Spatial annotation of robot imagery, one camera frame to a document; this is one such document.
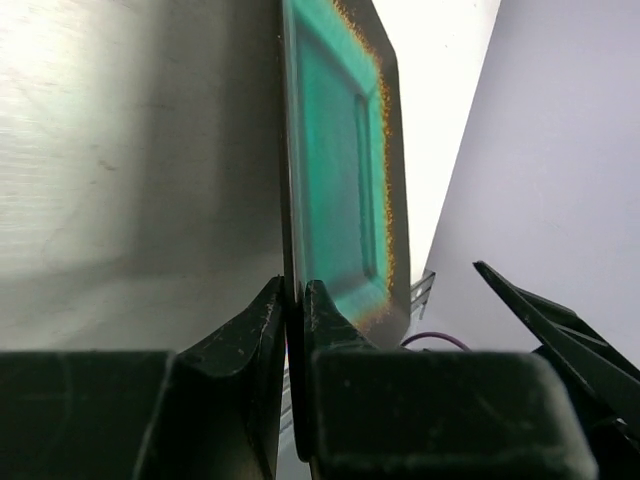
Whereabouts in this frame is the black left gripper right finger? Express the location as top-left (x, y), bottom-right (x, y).
top-left (301, 281), bottom-right (598, 479)

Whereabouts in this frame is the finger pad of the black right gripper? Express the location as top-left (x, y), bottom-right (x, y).
top-left (474, 261), bottom-right (639, 435)

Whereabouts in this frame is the black left gripper left finger pad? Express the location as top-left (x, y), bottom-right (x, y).
top-left (140, 277), bottom-right (285, 479)

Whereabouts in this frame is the green square plate dark rim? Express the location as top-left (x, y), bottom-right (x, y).
top-left (279, 1), bottom-right (410, 347)

